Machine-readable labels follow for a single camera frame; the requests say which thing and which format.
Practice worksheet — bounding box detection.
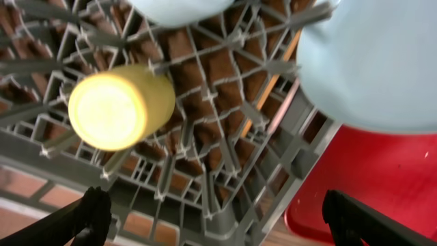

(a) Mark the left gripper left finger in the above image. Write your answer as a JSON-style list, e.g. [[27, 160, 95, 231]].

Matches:
[[1, 187, 112, 246]]

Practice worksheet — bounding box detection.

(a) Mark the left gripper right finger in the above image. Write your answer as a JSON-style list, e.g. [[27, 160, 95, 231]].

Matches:
[[322, 190, 436, 246]]

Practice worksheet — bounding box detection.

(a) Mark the red plastic tray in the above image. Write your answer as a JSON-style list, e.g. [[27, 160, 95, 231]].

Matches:
[[284, 126, 436, 244]]

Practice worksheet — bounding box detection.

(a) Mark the yellow cup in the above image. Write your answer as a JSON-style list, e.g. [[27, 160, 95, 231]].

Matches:
[[68, 64, 175, 151]]

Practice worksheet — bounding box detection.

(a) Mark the large light blue plate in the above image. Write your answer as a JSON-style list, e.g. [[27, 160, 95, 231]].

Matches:
[[296, 0, 436, 134]]

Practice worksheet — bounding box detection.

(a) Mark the wooden chopstick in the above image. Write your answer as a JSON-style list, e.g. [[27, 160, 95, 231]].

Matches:
[[240, 30, 301, 137]]

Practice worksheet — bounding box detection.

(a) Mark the grey dishwasher rack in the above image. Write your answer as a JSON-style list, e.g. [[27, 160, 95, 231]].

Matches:
[[1, 0, 333, 245]]

